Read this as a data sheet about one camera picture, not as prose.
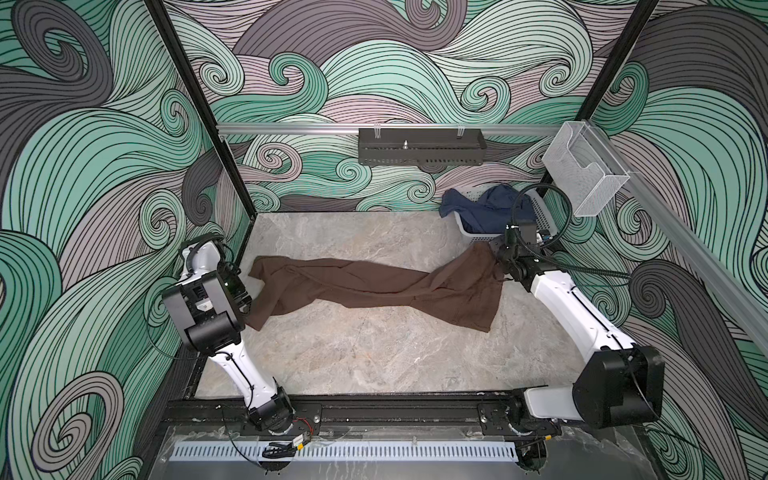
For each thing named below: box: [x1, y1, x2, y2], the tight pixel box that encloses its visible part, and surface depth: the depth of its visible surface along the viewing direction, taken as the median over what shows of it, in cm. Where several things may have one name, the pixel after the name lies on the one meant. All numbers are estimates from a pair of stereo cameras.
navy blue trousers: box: [439, 184, 537, 234], surface depth 116 cm
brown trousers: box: [245, 243, 505, 333], surface depth 95 cm
